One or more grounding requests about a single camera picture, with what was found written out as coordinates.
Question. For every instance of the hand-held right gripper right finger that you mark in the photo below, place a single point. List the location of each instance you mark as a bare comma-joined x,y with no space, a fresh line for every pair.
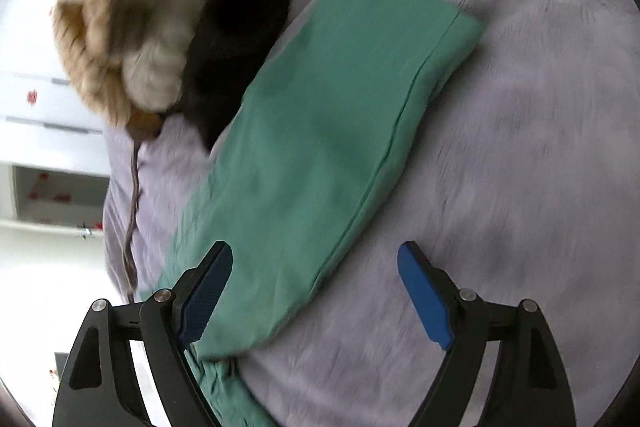
425,297

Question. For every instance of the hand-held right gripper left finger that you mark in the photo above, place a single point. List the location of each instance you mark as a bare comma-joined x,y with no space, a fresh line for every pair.
205,297

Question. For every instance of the green pants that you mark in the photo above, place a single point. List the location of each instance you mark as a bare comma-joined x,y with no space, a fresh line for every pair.
320,132

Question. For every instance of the lavender plush blanket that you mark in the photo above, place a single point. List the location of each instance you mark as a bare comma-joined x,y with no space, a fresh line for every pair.
500,157

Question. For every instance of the black garment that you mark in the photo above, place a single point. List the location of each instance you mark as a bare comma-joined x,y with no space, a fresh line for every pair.
235,7

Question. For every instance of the white wardrobe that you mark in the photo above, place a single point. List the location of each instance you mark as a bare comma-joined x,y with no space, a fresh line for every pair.
30,37

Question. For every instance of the white wall niche shelf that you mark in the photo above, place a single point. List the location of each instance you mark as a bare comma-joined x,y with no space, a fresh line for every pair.
55,194

